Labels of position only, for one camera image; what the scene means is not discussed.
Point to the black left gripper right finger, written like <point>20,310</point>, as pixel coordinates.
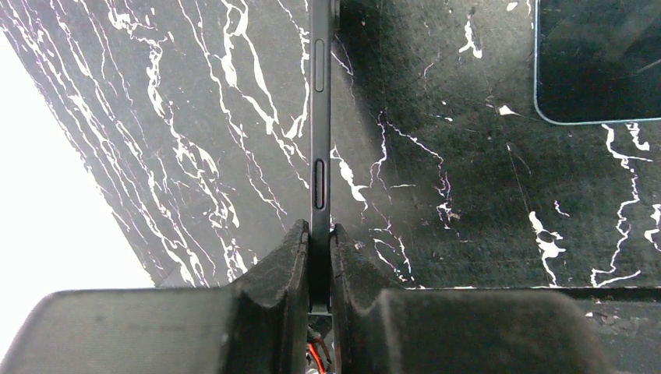
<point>383,328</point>

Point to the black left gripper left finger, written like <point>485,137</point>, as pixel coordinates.
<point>255,324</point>

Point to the phone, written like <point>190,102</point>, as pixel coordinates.
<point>322,22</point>
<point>597,62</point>

